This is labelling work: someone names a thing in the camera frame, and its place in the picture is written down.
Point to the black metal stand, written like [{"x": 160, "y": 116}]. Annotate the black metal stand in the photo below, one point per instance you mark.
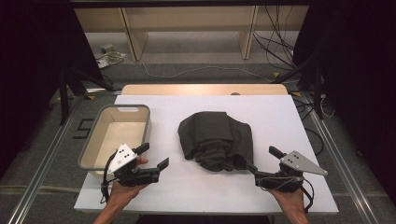
[
  {"x": 317, "y": 90},
  {"x": 63, "y": 93}
]

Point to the white table sheet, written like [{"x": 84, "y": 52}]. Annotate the white table sheet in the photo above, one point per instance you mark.
[{"x": 193, "y": 193}]

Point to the dark grey cloth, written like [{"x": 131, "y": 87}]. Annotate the dark grey cloth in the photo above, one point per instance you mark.
[{"x": 214, "y": 137}]

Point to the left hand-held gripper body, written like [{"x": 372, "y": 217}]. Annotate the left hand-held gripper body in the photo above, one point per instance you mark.
[{"x": 123, "y": 157}]

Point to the person's left hand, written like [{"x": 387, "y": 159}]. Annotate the person's left hand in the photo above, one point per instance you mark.
[{"x": 123, "y": 193}]

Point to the person's right hand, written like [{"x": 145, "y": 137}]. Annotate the person's right hand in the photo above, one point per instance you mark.
[{"x": 291, "y": 200}]

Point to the beige basket with grey rim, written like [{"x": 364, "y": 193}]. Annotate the beige basket with grey rim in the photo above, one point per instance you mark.
[{"x": 124, "y": 130}]

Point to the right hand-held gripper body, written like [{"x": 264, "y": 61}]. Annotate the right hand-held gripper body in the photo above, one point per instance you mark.
[{"x": 295, "y": 161}]

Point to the person's dark clothing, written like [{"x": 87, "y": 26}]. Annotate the person's dark clothing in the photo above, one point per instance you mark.
[{"x": 202, "y": 220}]

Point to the light wooden table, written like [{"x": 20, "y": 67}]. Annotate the light wooden table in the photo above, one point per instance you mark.
[{"x": 186, "y": 89}]

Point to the light wooden shelf unit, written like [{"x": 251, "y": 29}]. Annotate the light wooden shelf unit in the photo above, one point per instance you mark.
[{"x": 186, "y": 18}]

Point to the black curtain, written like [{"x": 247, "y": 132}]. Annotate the black curtain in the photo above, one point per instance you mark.
[
  {"x": 34, "y": 62},
  {"x": 361, "y": 77}
]

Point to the aluminium floor rail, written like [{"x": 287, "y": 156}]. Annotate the aluminium floor rail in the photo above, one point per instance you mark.
[
  {"x": 46, "y": 155},
  {"x": 339, "y": 161}
]

